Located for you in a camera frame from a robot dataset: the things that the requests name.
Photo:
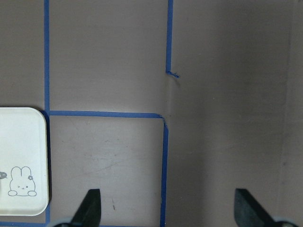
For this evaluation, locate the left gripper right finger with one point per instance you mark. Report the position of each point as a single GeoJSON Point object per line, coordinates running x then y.
{"type": "Point", "coordinates": [249, 213]}

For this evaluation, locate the cream tray with bunny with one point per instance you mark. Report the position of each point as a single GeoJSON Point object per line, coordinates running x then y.
{"type": "Point", "coordinates": [24, 185]}

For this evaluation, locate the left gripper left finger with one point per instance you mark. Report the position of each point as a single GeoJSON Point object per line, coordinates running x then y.
{"type": "Point", "coordinates": [88, 213]}

